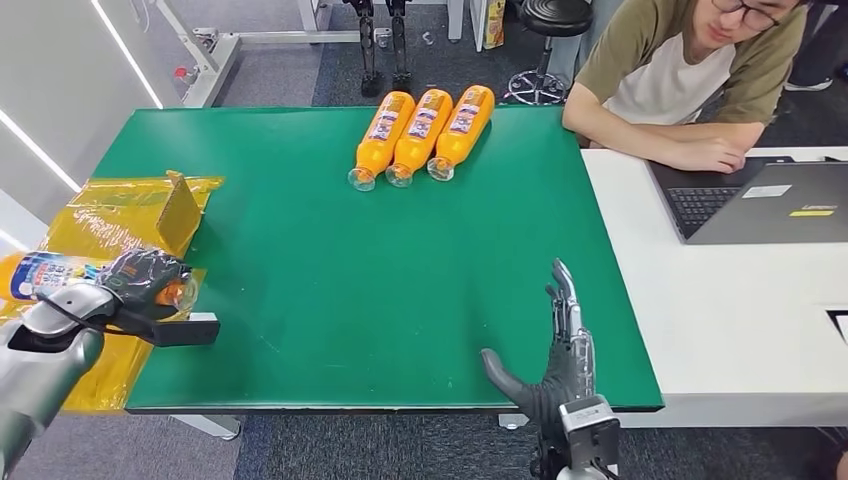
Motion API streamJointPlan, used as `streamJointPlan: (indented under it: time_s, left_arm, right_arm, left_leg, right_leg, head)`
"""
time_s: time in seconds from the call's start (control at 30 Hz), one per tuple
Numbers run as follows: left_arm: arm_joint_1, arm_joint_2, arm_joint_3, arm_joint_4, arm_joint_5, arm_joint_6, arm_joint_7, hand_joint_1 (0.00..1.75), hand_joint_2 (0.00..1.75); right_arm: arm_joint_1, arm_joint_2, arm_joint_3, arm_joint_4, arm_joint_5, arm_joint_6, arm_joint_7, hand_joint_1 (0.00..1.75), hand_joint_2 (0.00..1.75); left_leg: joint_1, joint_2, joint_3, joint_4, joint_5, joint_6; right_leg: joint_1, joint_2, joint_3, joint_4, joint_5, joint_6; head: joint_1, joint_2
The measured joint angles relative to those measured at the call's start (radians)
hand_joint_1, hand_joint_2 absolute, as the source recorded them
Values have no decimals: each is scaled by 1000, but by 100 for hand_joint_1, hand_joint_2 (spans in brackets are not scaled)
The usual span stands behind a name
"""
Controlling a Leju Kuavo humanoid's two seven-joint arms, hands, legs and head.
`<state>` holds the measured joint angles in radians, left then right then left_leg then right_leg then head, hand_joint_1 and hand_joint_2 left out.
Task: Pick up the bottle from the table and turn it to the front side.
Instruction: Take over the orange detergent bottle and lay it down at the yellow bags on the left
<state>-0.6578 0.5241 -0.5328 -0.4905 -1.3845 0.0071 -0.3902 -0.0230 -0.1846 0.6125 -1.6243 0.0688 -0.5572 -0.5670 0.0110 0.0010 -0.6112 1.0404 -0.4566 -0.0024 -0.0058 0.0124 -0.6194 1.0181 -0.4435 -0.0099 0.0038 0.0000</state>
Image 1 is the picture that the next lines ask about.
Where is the person's right hand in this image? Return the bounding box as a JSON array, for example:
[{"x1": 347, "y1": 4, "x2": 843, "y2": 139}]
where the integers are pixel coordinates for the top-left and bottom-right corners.
[{"x1": 665, "y1": 137, "x2": 748, "y2": 176}]

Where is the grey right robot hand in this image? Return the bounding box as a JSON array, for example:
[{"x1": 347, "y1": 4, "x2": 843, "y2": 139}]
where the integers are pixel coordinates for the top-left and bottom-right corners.
[{"x1": 481, "y1": 258, "x2": 598, "y2": 440}]

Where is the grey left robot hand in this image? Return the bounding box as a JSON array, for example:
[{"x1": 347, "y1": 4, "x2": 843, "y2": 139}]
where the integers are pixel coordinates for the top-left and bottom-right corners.
[{"x1": 97, "y1": 247, "x2": 194, "y2": 327}]

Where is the orange juice bottle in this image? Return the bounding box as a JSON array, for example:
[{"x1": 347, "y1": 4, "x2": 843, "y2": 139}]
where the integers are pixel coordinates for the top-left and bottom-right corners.
[
  {"x1": 0, "y1": 250, "x2": 200, "y2": 317},
  {"x1": 347, "y1": 90, "x2": 417, "y2": 193},
  {"x1": 385, "y1": 88, "x2": 455, "y2": 189},
  {"x1": 426, "y1": 84, "x2": 497, "y2": 183}
]

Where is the yellow plastic sheet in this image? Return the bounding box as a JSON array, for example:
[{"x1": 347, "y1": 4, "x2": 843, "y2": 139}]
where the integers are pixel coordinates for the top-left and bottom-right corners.
[{"x1": 0, "y1": 173, "x2": 227, "y2": 413}]

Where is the brown cardboard piece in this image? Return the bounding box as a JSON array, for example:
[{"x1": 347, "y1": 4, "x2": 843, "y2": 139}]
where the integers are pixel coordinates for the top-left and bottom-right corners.
[{"x1": 156, "y1": 170, "x2": 203, "y2": 260}]

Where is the black rectangular block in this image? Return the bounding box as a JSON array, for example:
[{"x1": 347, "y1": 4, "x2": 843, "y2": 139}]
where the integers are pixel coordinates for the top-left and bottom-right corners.
[{"x1": 142, "y1": 313, "x2": 221, "y2": 348}]

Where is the grey laptop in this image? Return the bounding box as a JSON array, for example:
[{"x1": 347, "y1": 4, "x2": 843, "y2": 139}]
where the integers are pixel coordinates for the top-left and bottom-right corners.
[{"x1": 645, "y1": 156, "x2": 848, "y2": 246}]

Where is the person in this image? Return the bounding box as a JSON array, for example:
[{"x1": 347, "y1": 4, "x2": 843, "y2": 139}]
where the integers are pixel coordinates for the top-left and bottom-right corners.
[{"x1": 561, "y1": 0, "x2": 813, "y2": 176}]

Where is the standing person's leg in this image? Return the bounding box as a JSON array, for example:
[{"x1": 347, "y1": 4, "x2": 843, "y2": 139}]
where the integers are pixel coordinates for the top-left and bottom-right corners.
[{"x1": 784, "y1": 0, "x2": 848, "y2": 93}]

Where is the white table foot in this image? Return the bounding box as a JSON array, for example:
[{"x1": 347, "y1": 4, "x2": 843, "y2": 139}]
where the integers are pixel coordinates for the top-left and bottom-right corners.
[{"x1": 168, "y1": 414, "x2": 242, "y2": 442}]

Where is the white table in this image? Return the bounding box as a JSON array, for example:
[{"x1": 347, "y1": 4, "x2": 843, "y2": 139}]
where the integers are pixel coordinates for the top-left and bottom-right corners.
[{"x1": 498, "y1": 146, "x2": 848, "y2": 431}]

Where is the black round stool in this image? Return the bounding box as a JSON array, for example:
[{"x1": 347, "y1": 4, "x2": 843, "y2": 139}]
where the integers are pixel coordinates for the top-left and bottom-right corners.
[{"x1": 506, "y1": 0, "x2": 596, "y2": 106}]

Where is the green table cover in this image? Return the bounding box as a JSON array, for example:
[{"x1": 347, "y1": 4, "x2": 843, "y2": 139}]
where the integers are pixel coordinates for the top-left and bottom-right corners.
[{"x1": 92, "y1": 105, "x2": 666, "y2": 415}]

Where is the orange printed package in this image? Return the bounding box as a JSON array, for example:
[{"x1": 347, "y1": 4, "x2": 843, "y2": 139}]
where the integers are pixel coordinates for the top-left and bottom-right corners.
[{"x1": 482, "y1": 0, "x2": 507, "y2": 50}]

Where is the black stand leg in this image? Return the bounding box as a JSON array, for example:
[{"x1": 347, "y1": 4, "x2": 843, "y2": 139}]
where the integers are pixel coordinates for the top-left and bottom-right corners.
[
  {"x1": 386, "y1": 0, "x2": 413, "y2": 93},
  {"x1": 343, "y1": 0, "x2": 384, "y2": 99}
]

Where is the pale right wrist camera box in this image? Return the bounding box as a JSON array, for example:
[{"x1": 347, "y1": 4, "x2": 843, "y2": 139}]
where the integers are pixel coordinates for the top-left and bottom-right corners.
[{"x1": 558, "y1": 395, "x2": 622, "y2": 473}]

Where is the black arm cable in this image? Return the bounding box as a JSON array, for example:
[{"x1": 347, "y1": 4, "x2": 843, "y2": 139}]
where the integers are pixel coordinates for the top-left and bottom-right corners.
[{"x1": 36, "y1": 291, "x2": 137, "y2": 334}]

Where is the white metal frame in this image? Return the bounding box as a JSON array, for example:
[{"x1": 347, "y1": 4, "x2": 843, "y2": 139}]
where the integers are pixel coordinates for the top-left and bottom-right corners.
[{"x1": 153, "y1": 0, "x2": 465, "y2": 109}]

